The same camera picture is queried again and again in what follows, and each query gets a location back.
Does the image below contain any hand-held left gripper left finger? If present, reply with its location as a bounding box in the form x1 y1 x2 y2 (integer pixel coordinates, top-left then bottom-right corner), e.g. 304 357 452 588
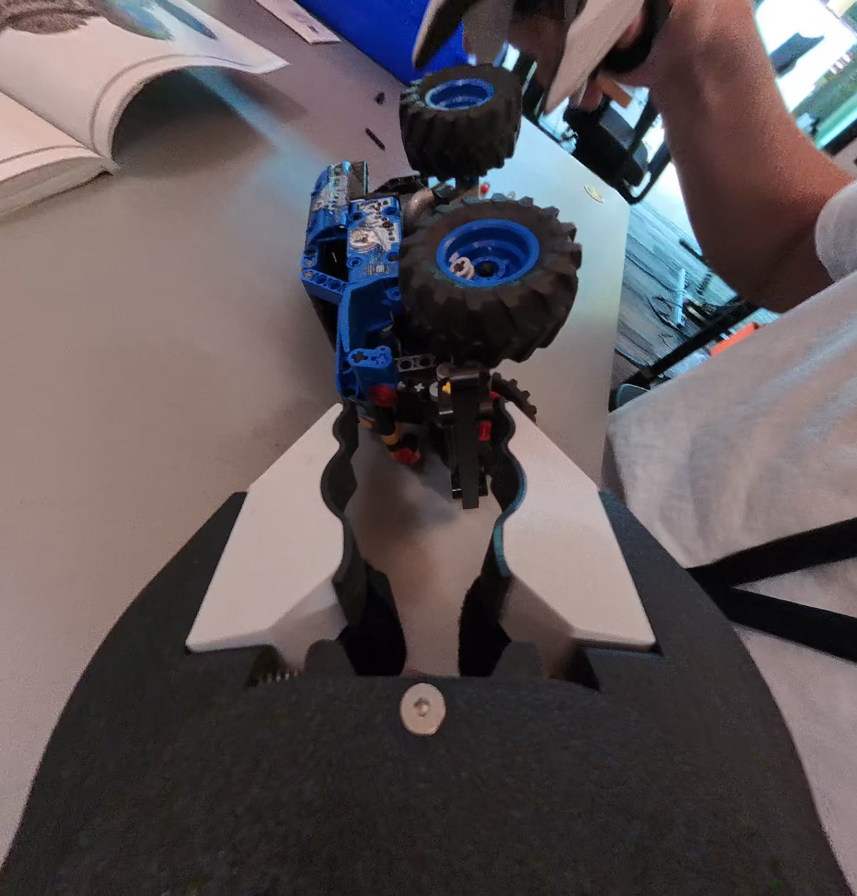
185 403 406 677

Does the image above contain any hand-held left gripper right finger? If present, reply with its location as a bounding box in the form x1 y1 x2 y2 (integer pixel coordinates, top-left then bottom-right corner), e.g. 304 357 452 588
459 405 658 677

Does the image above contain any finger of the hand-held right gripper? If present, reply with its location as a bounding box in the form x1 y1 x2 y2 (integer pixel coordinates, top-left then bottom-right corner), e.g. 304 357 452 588
412 0 473 70
464 0 517 69

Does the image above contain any blue lego monster truck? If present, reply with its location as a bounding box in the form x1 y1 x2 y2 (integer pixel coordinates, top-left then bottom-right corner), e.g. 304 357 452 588
300 62 585 511

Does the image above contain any person's right forearm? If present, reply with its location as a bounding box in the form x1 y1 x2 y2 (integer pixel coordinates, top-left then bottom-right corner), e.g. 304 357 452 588
642 42 857 314

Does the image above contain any person's right hand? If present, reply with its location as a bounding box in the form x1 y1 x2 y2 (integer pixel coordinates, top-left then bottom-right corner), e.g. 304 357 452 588
581 0 692 109

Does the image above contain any blue plastic bin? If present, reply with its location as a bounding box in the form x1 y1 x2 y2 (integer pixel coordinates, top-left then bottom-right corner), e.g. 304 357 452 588
294 0 471 86

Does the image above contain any black office chair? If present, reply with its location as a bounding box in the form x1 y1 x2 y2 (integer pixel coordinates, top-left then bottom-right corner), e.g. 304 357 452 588
560 97 676 206

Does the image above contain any white sticker sheet strip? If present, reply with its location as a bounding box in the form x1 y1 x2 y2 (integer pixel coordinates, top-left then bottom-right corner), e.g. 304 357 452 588
255 0 343 45

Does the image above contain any person in white shirt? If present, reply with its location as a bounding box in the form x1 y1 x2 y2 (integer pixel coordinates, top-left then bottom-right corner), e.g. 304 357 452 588
602 171 857 896

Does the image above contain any open instruction booklet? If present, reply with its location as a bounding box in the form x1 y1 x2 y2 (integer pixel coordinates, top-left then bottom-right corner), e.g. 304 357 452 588
0 0 290 226

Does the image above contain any black desk frame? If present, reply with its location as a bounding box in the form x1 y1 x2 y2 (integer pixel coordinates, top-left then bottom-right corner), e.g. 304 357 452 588
608 297 780 414

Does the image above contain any black strap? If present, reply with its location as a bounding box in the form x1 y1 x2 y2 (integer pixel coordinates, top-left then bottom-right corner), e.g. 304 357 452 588
686 513 857 671

